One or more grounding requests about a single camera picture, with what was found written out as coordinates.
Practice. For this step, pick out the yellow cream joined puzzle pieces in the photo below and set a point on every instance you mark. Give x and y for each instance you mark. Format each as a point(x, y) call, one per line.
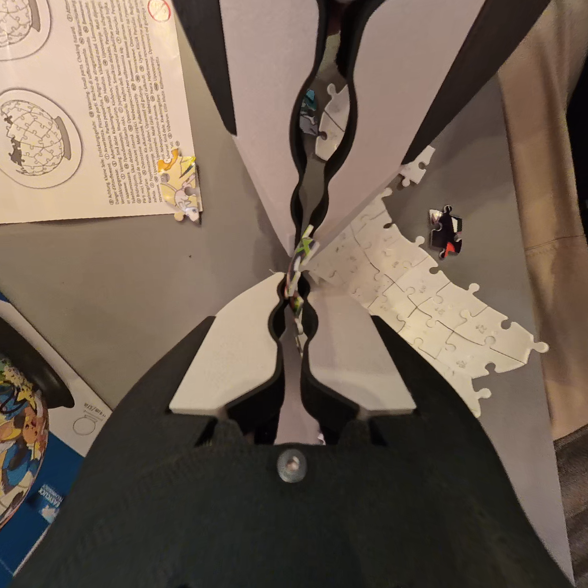
point(181, 193)

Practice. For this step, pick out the puzzle instruction leaflet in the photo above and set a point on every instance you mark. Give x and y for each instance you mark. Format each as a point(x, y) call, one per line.
point(92, 115)

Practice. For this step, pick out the green marked puzzle piece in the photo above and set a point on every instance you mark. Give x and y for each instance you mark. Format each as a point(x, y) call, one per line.
point(307, 248)

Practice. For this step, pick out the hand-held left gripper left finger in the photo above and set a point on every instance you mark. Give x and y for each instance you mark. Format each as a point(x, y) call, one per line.
point(229, 367)

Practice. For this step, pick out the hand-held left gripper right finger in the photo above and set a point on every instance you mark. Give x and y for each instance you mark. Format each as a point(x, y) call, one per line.
point(363, 367)

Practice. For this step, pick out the black red puzzle piece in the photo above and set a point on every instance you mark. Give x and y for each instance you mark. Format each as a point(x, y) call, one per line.
point(445, 232)

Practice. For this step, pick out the partly built puzzle ball shell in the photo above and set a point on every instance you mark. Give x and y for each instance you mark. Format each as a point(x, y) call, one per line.
point(413, 312)

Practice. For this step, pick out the person's black jacket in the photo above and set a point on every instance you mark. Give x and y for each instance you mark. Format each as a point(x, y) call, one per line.
point(579, 138)

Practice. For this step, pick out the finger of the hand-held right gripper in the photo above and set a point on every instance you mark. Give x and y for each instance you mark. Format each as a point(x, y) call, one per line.
point(262, 92)
point(399, 69)

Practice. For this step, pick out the blue white joined puzzle pieces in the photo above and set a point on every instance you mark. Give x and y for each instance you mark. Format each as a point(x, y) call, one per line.
point(308, 115)

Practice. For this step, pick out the blue puzzle box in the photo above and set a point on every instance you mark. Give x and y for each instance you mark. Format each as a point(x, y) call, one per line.
point(27, 413)

